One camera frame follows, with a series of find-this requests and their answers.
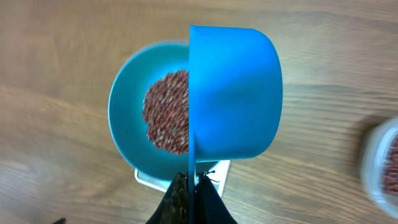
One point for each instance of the teal metal bowl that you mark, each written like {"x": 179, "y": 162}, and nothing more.
{"x": 125, "y": 105}

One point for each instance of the blue plastic measuring scoop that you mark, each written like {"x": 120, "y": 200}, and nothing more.
{"x": 235, "y": 95}

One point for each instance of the red adzuki beans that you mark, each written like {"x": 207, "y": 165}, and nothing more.
{"x": 165, "y": 111}

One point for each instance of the white digital kitchen scale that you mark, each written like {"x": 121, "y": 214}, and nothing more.
{"x": 218, "y": 175}

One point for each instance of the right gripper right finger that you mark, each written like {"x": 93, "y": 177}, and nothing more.
{"x": 209, "y": 207}

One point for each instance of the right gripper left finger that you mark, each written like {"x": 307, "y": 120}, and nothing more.
{"x": 173, "y": 209}

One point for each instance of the clear plastic food container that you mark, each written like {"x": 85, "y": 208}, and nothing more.
{"x": 375, "y": 149}

